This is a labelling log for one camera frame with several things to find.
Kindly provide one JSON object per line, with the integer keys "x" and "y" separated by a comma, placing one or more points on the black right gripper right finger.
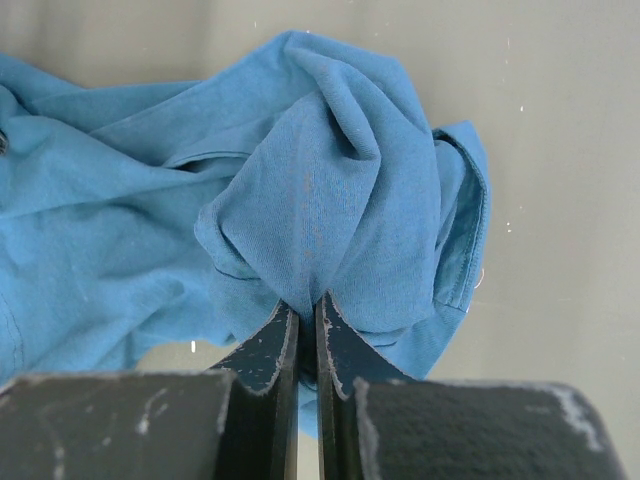
{"x": 344, "y": 357}

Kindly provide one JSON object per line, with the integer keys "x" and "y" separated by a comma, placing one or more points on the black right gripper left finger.
{"x": 259, "y": 436}

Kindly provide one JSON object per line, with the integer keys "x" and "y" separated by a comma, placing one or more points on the blue t-shirt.
{"x": 139, "y": 215}

